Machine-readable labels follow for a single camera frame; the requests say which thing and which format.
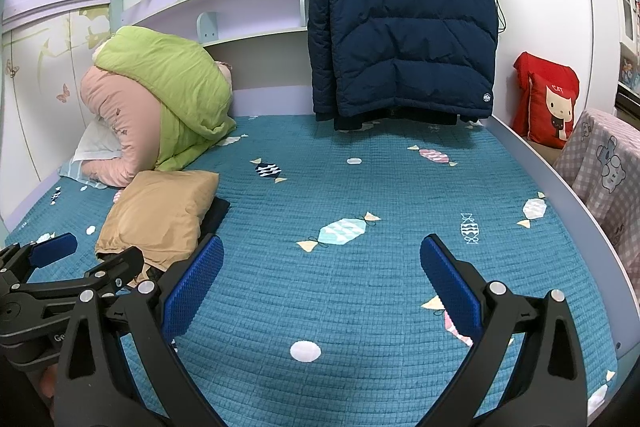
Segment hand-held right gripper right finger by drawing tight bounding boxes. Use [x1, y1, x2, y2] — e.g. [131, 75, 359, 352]
[420, 234, 588, 427]

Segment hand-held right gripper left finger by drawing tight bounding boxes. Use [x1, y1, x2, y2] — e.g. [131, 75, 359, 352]
[54, 234, 236, 427]

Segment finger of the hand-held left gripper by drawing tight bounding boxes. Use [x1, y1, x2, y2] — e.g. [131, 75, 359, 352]
[0, 233, 79, 280]
[75, 246, 145, 301]

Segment tan button-up jacket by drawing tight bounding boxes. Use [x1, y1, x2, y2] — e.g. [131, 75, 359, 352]
[95, 170, 221, 283]

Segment dark navy jeans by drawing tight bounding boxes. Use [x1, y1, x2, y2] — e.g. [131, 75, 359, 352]
[197, 198, 232, 238]

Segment white pillow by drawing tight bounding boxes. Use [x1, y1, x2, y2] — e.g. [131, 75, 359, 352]
[59, 117, 123, 185]

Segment teal candy-print bed sheet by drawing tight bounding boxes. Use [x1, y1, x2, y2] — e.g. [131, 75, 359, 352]
[2, 114, 621, 427]

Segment pink pillow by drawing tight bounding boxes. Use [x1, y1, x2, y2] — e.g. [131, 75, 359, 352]
[80, 62, 233, 190]

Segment green quilt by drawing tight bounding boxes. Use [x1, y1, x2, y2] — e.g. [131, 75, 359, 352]
[94, 25, 237, 172]

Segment purple checked blanket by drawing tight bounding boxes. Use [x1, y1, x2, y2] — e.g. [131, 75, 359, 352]
[552, 108, 640, 278]

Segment red cat cushion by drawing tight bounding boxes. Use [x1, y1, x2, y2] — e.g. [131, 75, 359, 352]
[512, 52, 581, 150]

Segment navy and yellow puffer jacket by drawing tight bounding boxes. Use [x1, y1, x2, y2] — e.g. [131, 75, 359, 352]
[306, 0, 499, 131]

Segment white glass-door cabinet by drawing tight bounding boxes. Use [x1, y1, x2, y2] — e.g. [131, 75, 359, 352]
[580, 0, 640, 118]

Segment black cable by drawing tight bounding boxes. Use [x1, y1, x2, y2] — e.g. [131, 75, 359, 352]
[487, 0, 507, 35]

